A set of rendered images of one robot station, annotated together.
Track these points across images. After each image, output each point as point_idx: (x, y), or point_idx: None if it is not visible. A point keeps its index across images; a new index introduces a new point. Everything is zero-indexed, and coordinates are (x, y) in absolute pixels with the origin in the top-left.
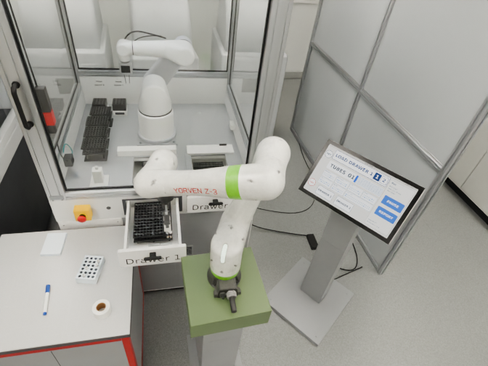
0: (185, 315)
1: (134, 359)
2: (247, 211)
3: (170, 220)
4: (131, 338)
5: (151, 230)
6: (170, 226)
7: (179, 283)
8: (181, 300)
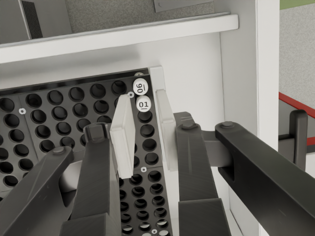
0: (119, 17)
1: (292, 99)
2: None
3: (166, 122)
4: (314, 120)
5: (129, 178)
6: (169, 105)
7: (69, 32)
8: (90, 27)
